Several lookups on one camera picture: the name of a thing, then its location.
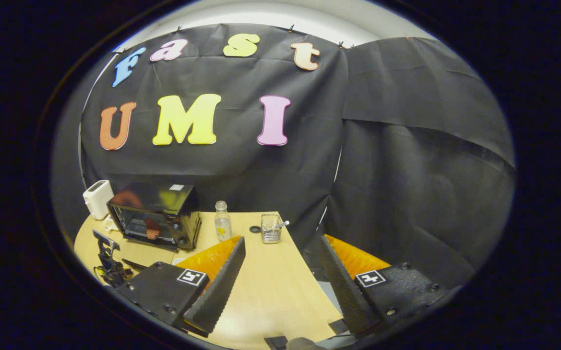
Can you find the brown meat piece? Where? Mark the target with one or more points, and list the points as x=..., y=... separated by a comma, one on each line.
x=152, y=230

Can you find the black electric oven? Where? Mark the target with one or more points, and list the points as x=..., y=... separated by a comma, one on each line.
x=183, y=214

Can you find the white divided dish with beans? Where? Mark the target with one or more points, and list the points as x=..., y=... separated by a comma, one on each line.
x=111, y=224

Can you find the white toaster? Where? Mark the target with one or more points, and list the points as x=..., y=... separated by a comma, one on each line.
x=97, y=199

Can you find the clear glass cup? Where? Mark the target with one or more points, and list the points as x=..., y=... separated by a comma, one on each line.
x=270, y=232

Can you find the metal spoon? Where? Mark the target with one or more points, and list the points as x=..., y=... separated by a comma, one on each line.
x=281, y=224

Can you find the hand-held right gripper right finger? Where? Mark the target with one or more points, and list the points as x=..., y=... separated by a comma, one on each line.
x=343, y=291

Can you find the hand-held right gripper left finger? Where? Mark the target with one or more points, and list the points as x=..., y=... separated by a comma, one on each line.
x=217, y=296

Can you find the black backdrop cloth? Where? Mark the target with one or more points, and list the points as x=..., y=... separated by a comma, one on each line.
x=407, y=194

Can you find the clear glass bottle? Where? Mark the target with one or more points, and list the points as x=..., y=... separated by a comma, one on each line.
x=222, y=223

